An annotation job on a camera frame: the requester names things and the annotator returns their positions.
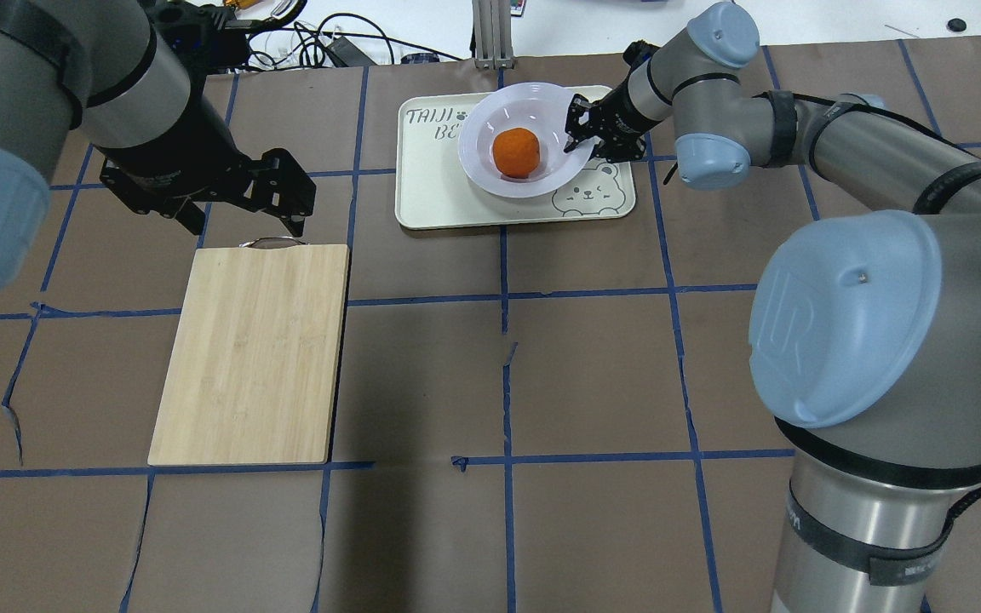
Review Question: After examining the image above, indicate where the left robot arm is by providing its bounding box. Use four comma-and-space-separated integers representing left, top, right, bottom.
0, 1, 316, 290

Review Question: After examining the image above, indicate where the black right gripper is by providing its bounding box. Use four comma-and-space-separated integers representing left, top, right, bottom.
562, 85, 655, 163

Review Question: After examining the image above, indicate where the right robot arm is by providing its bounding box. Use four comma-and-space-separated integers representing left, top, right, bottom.
565, 3, 981, 612

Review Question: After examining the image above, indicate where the aluminium frame post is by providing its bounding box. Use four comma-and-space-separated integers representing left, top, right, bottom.
472, 0, 515, 70

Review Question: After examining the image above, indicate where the wooden cutting board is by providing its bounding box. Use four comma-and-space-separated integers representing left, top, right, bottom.
147, 242, 350, 468

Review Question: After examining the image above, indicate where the cream bear tray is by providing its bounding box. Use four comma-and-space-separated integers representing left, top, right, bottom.
394, 85, 637, 230

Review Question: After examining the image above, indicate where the orange fruit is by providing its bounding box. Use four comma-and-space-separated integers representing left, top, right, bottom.
491, 128, 542, 180

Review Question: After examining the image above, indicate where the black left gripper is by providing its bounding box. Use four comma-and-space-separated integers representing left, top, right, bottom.
99, 148, 317, 239

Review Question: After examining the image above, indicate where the white round plate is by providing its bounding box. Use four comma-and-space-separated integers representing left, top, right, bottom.
458, 83, 591, 198

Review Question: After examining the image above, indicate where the black flat power brick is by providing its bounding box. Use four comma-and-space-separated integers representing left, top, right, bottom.
324, 37, 377, 67

